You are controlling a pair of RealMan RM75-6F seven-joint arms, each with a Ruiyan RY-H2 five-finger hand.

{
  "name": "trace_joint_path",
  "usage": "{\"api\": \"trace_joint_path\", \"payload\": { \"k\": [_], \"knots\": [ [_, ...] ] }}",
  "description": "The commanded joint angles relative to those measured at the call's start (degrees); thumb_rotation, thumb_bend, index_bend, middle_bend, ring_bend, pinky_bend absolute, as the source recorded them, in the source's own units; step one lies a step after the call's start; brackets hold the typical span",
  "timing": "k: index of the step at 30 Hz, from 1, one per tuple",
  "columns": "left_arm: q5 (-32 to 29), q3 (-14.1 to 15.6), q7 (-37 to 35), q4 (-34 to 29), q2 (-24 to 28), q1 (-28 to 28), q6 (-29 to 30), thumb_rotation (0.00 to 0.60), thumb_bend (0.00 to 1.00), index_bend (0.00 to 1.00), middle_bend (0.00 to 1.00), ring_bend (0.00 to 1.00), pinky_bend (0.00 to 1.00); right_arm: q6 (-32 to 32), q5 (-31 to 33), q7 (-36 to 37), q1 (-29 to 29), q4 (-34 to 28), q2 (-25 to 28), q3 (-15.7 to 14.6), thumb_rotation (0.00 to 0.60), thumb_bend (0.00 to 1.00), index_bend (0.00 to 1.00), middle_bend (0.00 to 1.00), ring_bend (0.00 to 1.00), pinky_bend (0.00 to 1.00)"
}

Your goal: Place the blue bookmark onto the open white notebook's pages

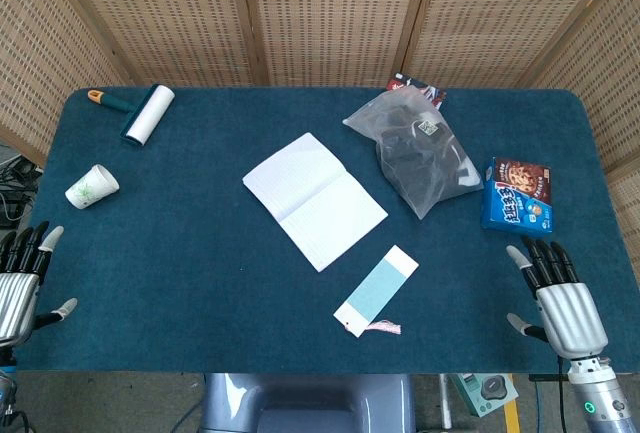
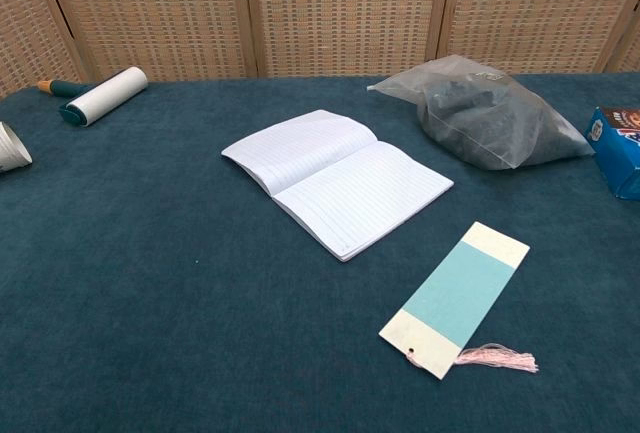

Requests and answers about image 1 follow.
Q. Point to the green product box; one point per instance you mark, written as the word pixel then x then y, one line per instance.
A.
pixel 487 393

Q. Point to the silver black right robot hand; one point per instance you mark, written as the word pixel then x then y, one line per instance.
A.
pixel 570 315

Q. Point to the white lined notebook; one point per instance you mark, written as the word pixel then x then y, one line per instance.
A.
pixel 315 198

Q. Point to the light blue tasselled bookmark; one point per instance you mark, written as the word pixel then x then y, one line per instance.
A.
pixel 372 290

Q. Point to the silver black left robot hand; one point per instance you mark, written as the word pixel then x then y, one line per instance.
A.
pixel 17 298

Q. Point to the grey robot torso base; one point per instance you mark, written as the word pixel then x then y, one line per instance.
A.
pixel 305 403

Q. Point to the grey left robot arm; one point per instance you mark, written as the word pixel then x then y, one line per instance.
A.
pixel 5 388

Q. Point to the white paper cup green print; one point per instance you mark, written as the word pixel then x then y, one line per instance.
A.
pixel 90 189

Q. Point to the woven wooden folding screen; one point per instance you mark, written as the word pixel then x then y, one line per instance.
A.
pixel 325 13

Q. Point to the red snack packet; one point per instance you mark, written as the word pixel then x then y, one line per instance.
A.
pixel 400 84

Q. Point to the clear plastic bag dark contents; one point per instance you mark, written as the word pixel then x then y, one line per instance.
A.
pixel 420 158

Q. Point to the metal table leg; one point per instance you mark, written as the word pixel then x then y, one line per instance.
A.
pixel 445 398

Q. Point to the dark blue felt table cloth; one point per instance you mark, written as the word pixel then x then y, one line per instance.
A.
pixel 200 278

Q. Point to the blue chocolate cookie box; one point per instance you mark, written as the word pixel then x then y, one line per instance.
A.
pixel 520 198

